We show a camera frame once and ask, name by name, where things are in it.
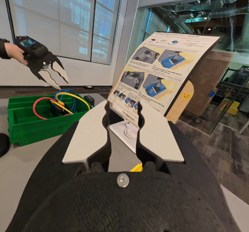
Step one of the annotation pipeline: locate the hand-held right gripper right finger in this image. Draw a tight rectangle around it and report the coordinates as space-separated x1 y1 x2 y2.
136 100 185 172

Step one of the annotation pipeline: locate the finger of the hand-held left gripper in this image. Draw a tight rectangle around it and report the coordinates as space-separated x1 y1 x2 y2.
38 70 62 90
51 61 70 84

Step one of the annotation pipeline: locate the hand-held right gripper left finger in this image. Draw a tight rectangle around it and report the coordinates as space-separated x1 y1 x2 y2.
62 100 112 172

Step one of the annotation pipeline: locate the blue ethernet cable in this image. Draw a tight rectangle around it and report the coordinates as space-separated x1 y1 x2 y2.
55 89 77 114

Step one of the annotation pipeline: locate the red ethernet cable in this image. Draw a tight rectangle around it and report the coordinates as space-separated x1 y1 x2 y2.
33 97 72 120

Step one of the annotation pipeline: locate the black ethernet splitter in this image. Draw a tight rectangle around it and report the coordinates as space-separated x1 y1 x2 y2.
51 100 69 112

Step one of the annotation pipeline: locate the yellow ethernet cable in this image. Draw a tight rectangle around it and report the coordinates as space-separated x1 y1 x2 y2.
50 92 90 114

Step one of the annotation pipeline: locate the person's left hand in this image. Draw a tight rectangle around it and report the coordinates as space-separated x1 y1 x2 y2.
4 42 28 66

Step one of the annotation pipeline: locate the white stand base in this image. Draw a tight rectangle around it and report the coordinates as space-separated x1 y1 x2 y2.
109 119 140 154

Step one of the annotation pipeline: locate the black wristband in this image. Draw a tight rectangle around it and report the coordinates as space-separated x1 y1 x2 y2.
0 39 10 59

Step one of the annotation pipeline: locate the yellow plastic bin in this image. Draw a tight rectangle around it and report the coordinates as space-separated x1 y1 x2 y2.
130 163 143 172

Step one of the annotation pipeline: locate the small black box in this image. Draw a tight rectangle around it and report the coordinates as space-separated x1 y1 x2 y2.
84 95 95 106

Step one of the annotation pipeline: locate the large window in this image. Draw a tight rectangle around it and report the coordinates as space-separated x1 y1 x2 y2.
4 0 124 65

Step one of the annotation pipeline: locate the green plastic bin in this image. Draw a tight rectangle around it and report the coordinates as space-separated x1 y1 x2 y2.
7 93 94 147

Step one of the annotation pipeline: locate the cardboard box with blue label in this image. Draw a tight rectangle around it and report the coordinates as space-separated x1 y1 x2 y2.
185 82 218 117

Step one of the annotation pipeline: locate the printed instruction sheet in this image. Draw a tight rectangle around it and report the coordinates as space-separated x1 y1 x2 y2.
108 31 224 128

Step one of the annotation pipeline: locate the black mesh armrest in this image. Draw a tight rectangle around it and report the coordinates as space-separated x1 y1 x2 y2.
0 134 10 158

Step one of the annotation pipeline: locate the brown cardboard box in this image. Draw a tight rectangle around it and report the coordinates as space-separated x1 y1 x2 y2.
190 51 235 89

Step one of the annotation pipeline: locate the metal storage shelf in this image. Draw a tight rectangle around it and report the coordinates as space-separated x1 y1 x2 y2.
210 65 249 108

